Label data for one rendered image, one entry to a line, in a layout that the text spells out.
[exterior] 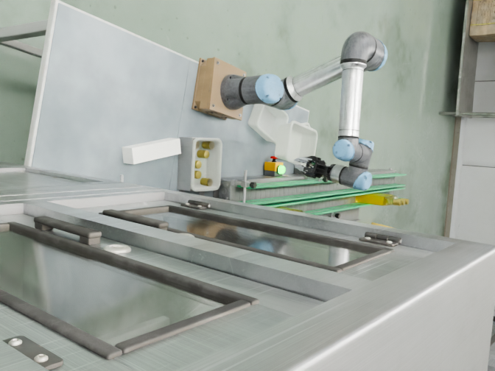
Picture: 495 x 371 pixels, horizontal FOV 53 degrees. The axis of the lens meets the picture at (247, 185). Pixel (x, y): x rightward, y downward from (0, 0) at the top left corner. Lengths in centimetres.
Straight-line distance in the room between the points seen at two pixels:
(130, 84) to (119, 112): 11
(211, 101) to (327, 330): 175
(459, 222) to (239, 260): 746
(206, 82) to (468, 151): 613
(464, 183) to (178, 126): 623
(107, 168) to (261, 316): 149
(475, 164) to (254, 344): 757
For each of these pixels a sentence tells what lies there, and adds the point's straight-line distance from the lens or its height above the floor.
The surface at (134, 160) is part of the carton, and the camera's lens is 190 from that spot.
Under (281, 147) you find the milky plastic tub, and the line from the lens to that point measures 211.
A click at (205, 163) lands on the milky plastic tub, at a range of 221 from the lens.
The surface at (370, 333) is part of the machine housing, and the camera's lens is 43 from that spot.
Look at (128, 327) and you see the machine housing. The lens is 45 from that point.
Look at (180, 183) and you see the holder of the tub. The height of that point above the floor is 77.
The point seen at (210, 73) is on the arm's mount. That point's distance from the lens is 214.
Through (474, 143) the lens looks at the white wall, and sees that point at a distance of 789.
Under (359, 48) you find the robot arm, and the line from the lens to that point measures 190.
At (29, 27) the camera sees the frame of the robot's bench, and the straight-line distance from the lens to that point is 203.
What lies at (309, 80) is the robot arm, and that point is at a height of 116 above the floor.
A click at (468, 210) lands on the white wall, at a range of 794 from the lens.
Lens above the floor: 229
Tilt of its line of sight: 38 degrees down
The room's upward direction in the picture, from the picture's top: 98 degrees clockwise
